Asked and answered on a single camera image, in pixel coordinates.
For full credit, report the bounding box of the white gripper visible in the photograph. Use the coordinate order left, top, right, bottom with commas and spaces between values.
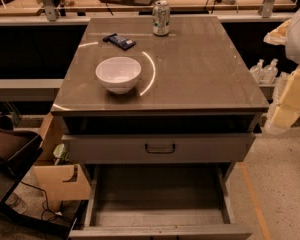
263, 19, 300, 135

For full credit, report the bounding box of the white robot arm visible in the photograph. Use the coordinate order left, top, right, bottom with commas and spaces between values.
264, 8, 300, 134

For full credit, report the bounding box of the grey metal drawer cabinet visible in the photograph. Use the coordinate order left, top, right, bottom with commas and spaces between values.
50, 15, 270, 165

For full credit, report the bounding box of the open grey middle drawer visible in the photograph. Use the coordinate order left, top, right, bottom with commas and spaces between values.
69, 164, 252, 240

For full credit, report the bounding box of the clear sanitizer bottle right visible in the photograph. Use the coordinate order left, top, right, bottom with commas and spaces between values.
261, 58, 278, 84

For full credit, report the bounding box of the clear sanitizer bottle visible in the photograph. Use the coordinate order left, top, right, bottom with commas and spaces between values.
261, 58, 278, 84
249, 59, 264, 84

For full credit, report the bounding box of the clear sanitizer bottle left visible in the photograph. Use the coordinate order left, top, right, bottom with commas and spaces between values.
249, 59, 264, 84

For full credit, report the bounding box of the white ceramic bowl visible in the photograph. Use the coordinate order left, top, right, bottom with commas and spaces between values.
95, 57, 141, 94

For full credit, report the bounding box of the dark blue snack bar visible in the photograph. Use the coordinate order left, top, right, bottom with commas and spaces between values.
103, 33, 136, 50

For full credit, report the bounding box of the brown cardboard box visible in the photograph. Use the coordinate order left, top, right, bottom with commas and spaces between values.
33, 113, 91, 212

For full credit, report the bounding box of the dark brown chair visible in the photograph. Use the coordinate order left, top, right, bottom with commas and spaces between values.
0, 114, 42, 208

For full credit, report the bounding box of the closed grey drawer with handle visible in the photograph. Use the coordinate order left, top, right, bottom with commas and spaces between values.
62, 133, 255, 164

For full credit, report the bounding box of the black cable on floor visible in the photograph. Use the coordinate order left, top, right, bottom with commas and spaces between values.
19, 180, 74, 225

